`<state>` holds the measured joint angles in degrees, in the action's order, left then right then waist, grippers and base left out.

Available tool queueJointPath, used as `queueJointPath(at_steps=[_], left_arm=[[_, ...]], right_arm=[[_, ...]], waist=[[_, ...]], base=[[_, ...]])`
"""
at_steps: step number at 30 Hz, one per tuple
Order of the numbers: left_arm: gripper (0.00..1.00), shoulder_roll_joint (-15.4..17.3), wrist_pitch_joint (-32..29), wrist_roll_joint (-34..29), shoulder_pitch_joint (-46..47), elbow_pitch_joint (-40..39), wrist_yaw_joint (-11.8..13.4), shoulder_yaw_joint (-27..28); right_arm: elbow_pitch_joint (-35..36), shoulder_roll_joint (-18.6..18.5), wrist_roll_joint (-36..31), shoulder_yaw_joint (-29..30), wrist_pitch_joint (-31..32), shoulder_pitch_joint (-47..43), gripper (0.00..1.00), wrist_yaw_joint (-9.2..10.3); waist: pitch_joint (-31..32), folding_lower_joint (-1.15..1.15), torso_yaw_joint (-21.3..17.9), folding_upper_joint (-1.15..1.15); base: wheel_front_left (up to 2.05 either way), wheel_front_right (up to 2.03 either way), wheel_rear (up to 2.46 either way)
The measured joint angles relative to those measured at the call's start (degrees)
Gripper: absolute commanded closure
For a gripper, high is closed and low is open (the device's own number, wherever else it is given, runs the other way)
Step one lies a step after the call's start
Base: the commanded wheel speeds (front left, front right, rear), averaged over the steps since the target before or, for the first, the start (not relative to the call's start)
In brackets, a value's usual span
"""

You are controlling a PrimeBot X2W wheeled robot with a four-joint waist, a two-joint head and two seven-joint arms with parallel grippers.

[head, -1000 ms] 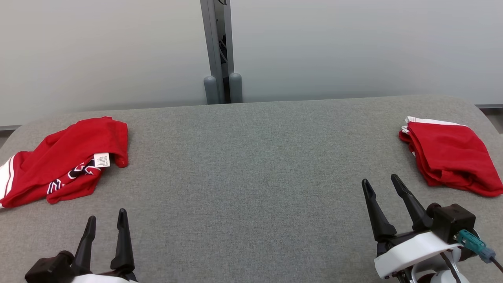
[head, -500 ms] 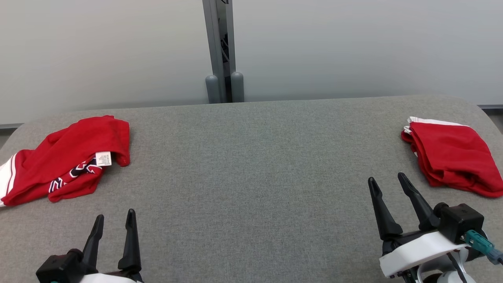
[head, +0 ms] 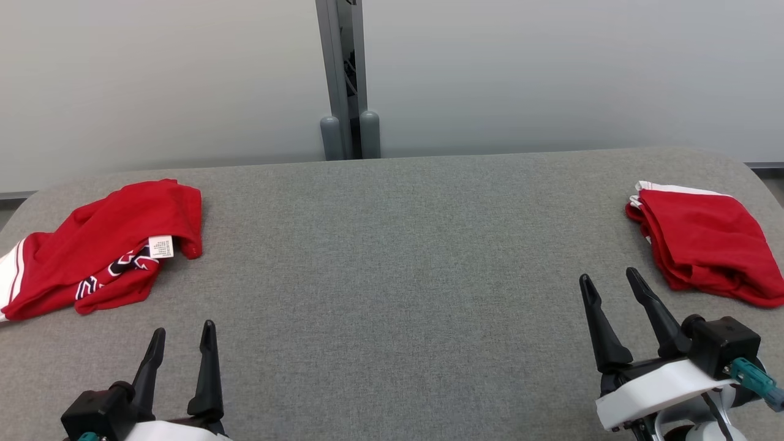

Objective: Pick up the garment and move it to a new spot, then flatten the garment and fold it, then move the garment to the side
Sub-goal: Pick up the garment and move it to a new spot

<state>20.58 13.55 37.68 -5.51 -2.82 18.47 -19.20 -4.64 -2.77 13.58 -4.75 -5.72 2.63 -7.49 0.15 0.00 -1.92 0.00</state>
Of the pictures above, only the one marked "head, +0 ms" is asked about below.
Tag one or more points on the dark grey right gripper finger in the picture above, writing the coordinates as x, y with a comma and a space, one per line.
664, 331
606, 343

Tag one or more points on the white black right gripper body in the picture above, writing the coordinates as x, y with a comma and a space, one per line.
655, 389

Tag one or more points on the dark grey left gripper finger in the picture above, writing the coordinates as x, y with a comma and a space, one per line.
150, 373
208, 380

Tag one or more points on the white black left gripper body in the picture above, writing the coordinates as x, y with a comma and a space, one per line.
177, 432

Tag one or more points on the red shorts with white stripes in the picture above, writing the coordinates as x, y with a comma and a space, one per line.
704, 239

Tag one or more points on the red jersey with white sleeves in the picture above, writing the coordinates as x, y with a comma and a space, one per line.
104, 239

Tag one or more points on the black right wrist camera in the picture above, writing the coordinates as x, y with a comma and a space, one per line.
726, 343

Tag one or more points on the teal left camera connector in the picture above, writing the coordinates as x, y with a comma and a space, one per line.
87, 437

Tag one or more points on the teal camera connector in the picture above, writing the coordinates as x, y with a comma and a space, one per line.
87, 437
753, 380

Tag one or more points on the teal right camera connector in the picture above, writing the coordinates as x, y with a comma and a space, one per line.
753, 380

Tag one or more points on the grey cylinder post foot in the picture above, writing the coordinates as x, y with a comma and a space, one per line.
370, 138
331, 141

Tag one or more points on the grey metal partition post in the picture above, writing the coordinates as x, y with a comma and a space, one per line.
335, 61

